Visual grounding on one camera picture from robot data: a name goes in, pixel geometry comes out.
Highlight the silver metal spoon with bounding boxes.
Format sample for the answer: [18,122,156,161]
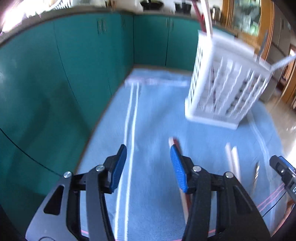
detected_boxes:
[251,162,260,196]

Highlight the cream white chopstick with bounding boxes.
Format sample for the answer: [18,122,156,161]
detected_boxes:
[231,146,241,182]

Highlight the light pink chopstick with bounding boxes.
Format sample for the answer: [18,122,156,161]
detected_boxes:
[169,137,189,223]

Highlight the dark red chopstick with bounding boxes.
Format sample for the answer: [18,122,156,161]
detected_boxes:
[173,137,191,212]

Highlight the teal lower kitchen cabinets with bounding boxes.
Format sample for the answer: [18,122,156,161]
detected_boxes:
[0,10,236,232]

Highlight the white plastic utensil basket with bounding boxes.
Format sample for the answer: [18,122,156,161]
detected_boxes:
[185,30,272,130]

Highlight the silver refrigerator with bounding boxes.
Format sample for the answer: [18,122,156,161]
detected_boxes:
[260,5,291,103]

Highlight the blue striped table cloth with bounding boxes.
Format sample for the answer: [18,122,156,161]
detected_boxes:
[78,69,287,240]

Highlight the wooden glass sliding door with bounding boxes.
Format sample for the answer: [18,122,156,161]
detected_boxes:
[221,0,274,60]

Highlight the stainless steel pressure cooker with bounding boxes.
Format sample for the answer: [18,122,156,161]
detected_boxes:
[211,6,221,22]

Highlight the black cooking pot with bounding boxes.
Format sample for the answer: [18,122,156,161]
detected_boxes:
[174,1,192,14]

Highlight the black wok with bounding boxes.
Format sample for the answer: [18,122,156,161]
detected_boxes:
[140,0,164,11]

